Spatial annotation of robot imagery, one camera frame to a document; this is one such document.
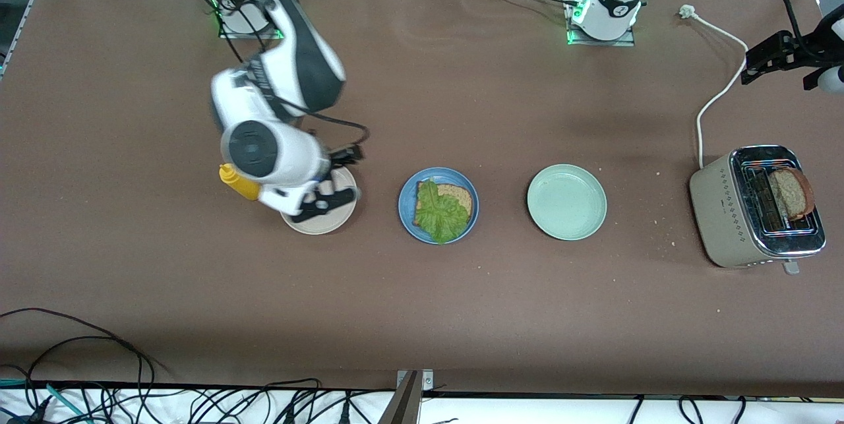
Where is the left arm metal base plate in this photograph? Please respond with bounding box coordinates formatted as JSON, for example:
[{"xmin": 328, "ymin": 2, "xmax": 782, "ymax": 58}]
[{"xmin": 566, "ymin": 0, "xmax": 637, "ymax": 47}]

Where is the long looped black cable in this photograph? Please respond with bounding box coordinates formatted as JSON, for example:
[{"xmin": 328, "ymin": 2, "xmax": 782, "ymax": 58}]
[{"xmin": 0, "ymin": 309, "xmax": 156, "ymax": 424}]

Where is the yellow squeeze bottle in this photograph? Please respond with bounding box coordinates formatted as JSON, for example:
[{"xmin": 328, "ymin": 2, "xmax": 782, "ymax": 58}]
[{"xmin": 219, "ymin": 164, "xmax": 261, "ymax": 201}]

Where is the blue round plate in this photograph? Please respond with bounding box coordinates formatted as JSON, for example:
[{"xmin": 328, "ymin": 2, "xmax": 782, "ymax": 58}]
[{"xmin": 398, "ymin": 167, "xmax": 480, "ymax": 245}]

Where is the brown bread slice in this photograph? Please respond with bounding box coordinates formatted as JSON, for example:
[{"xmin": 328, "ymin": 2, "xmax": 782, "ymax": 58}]
[
  {"xmin": 768, "ymin": 167, "xmax": 816, "ymax": 222},
  {"xmin": 414, "ymin": 183, "xmax": 473, "ymax": 227}
]

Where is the white round plate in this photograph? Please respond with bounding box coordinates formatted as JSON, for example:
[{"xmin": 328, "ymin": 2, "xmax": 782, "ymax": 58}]
[{"xmin": 280, "ymin": 167, "xmax": 358, "ymax": 235}]

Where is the teal cable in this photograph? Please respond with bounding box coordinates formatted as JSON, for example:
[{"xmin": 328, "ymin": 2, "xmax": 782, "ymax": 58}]
[{"xmin": 0, "ymin": 379, "xmax": 90, "ymax": 424}]

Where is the metal table bracket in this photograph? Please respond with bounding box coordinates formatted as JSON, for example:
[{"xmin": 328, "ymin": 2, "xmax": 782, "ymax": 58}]
[{"xmin": 377, "ymin": 369, "xmax": 435, "ymax": 424}]

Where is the beige chrome toaster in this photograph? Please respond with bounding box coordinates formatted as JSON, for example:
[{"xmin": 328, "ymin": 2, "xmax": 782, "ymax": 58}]
[{"xmin": 688, "ymin": 144, "xmax": 827, "ymax": 276}]

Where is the green lettuce leaf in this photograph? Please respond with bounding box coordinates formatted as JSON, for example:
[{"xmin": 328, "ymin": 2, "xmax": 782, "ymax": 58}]
[{"xmin": 415, "ymin": 178, "xmax": 470, "ymax": 245}]

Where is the white toaster power cable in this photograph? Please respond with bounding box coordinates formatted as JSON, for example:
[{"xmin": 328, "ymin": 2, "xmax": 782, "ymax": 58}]
[{"xmin": 679, "ymin": 5, "xmax": 750, "ymax": 169}]

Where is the pale green round plate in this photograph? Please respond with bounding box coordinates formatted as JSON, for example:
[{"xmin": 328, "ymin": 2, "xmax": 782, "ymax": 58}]
[{"xmin": 526, "ymin": 164, "xmax": 608, "ymax": 241}]

